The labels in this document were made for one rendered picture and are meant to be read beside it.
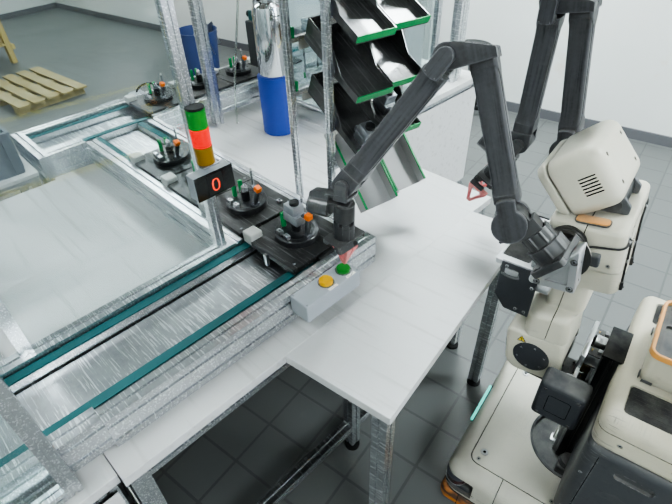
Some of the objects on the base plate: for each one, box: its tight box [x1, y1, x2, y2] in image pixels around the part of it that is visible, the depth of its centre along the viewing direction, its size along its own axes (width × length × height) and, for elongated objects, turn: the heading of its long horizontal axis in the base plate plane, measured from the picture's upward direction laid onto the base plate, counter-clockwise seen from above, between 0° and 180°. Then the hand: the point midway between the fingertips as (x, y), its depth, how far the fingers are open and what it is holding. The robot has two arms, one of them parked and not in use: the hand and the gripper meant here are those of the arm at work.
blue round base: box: [257, 73, 290, 136], centre depth 228 cm, size 16×16×27 cm
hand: (343, 260), depth 139 cm, fingers closed
